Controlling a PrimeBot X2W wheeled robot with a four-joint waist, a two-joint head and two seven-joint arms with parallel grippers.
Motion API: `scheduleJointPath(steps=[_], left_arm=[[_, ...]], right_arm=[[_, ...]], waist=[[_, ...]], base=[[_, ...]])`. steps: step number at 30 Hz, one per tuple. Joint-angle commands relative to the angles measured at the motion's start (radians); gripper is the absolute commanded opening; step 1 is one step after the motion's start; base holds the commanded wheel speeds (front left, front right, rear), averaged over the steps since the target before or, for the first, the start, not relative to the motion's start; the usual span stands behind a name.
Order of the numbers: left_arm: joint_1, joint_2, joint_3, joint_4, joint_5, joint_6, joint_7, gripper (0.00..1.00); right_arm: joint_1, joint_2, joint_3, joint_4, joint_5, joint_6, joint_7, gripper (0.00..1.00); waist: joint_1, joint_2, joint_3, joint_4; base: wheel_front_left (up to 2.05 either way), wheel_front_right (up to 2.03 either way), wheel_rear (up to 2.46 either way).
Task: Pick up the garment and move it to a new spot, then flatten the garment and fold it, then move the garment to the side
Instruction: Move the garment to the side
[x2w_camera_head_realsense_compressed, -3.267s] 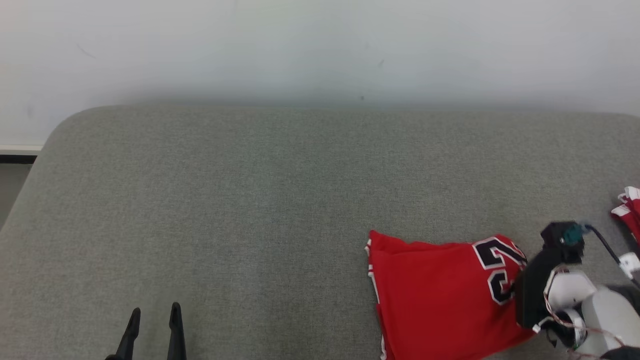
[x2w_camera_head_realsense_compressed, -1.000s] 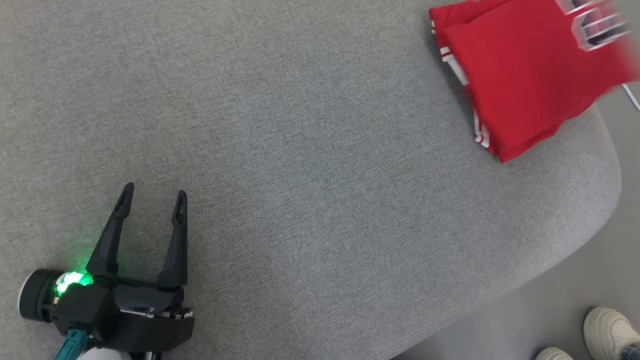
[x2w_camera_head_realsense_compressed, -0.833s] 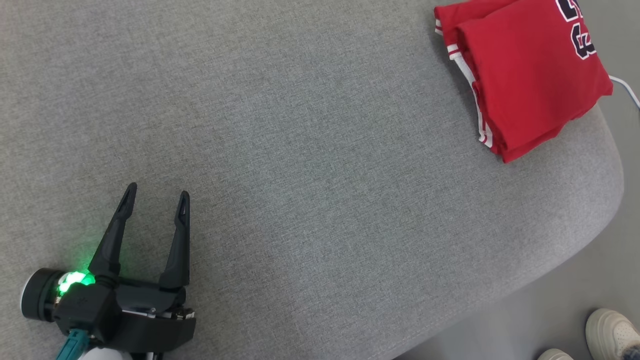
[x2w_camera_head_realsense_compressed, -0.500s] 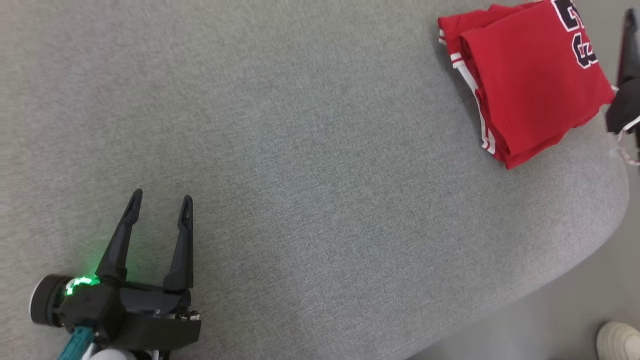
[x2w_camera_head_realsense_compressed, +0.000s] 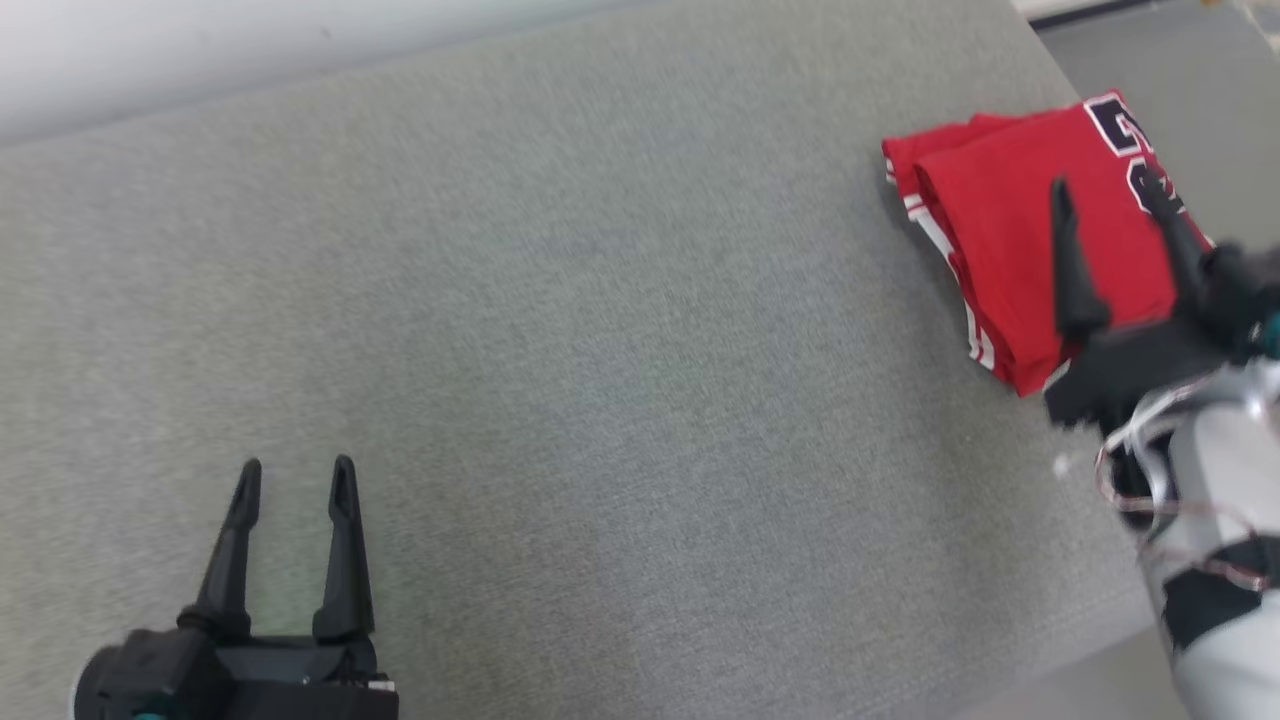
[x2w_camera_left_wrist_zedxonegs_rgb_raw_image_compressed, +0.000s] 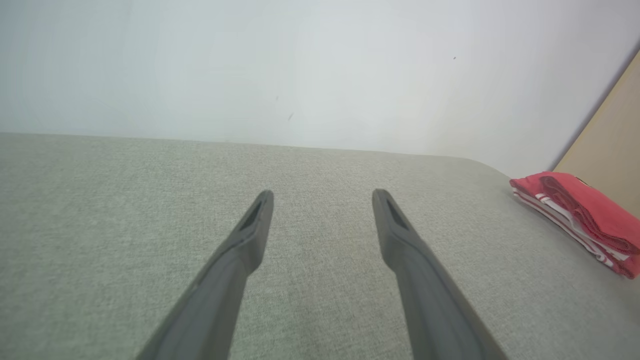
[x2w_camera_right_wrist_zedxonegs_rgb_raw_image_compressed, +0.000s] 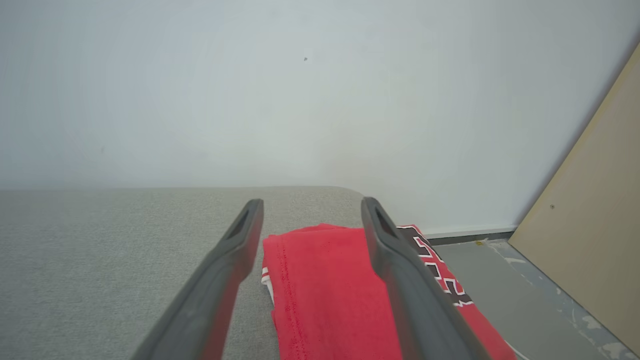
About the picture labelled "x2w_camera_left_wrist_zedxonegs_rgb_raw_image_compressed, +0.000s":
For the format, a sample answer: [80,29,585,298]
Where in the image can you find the beige board panel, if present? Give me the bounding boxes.
[552,50,640,218]

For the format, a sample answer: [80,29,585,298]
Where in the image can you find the red jersey white sleeves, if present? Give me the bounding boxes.
[510,171,640,279]

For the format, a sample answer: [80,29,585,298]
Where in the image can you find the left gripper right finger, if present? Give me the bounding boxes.
[372,188,508,360]

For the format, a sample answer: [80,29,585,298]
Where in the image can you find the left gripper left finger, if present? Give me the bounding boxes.
[135,190,275,360]

